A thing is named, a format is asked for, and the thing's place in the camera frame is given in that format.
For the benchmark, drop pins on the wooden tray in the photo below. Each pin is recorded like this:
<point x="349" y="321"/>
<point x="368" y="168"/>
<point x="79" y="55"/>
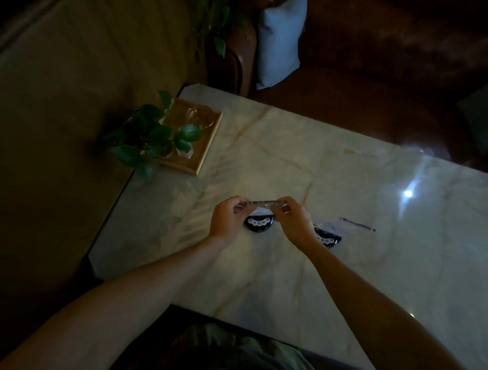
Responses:
<point x="190" y="133"/>

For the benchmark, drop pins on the person's right thumb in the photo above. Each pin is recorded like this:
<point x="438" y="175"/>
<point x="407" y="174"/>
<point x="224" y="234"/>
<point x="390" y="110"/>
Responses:
<point x="283" y="209"/>

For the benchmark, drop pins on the green leafy plant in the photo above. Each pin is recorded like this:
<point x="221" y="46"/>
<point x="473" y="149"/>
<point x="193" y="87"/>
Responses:
<point x="217" y="26"/>

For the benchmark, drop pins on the brown leather sofa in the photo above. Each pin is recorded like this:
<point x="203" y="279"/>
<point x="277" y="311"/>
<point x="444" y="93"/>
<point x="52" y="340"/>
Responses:
<point x="366" y="64"/>

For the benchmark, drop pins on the black semicircular item with white beads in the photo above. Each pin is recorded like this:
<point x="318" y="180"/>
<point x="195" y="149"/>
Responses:
<point x="259" y="223"/>
<point x="328" y="239"/>

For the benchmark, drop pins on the person's green clothing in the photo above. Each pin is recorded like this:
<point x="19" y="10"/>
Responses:
<point x="244" y="348"/>

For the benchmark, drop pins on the green potted plant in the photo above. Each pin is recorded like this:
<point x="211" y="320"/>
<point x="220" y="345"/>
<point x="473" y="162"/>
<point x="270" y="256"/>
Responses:
<point x="148" y="137"/>

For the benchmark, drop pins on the person's left hand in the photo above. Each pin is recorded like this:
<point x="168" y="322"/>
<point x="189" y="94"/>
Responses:
<point x="225" y="223"/>

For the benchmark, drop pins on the person's left forearm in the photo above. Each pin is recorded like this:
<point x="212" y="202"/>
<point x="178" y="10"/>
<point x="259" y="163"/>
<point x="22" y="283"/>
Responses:
<point x="103" y="308"/>

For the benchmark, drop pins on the clear plastic zip bag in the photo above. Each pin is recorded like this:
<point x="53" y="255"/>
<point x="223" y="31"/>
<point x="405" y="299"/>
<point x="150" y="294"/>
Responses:
<point x="352" y="225"/>
<point x="262" y="207"/>

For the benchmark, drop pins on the person's right forearm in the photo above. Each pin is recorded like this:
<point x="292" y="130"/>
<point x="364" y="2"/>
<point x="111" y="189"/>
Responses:
<point x="381" y="312"/>

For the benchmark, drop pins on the person's right hand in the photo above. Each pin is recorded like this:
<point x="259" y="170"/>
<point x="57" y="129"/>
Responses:
<point x="297" y="223"/>

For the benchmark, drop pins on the clear glass cup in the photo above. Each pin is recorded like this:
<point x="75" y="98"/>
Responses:
<point x="196" y="114"/>

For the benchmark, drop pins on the light blue cushion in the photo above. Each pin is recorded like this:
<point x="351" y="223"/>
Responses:
<point x="280" y="44"/>

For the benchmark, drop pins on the person's left thumb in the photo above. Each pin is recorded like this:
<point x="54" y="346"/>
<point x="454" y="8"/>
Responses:
<point x="247" y="207"/>

